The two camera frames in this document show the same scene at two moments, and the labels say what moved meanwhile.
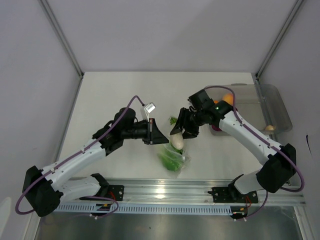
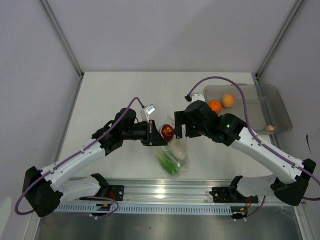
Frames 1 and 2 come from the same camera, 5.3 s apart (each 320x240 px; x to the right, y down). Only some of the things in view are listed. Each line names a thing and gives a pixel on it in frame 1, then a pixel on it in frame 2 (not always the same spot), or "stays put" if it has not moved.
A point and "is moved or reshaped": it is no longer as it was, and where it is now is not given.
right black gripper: [189, 132] -> [181, 118]
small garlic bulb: [270, 127] stays put
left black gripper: [153, 135] stays put
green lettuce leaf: [172, 159] is moved or reshaped
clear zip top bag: [174, 161] is moved or reshaped
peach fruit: [229, 98] stays put
